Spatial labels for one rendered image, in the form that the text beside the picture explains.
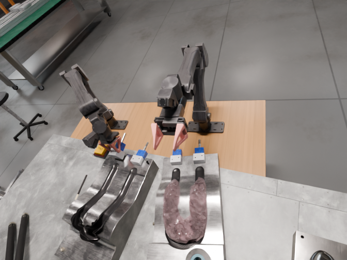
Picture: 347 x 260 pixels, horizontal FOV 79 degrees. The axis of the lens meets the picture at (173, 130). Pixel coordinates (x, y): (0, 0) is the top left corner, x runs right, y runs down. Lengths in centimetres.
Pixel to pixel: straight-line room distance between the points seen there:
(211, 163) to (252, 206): 23
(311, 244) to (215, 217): 30
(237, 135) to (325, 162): 105
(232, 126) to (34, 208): 114
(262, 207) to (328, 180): 107
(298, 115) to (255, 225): 152
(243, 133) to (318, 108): 134
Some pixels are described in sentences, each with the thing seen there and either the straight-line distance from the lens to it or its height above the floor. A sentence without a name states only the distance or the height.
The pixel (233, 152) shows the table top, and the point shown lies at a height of 80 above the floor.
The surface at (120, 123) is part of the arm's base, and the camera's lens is 138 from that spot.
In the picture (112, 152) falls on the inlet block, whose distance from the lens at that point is 106.
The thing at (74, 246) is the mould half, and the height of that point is 86.
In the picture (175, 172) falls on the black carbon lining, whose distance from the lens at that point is 98.
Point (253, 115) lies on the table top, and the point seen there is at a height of 80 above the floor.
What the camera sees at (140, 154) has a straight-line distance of 103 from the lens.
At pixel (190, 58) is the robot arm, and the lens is 87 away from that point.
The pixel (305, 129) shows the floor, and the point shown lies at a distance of 218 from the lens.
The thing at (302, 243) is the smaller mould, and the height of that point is 87.
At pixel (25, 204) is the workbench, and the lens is 147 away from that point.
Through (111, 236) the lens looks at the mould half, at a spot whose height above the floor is 92.
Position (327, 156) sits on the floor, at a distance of 206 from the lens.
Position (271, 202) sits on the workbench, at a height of 80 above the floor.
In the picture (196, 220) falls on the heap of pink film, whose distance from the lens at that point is 84.
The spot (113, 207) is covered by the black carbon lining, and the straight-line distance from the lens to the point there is 98.
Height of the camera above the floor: 169
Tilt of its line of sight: 49 degrees down
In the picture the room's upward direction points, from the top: 24 degrees counter-clockwise
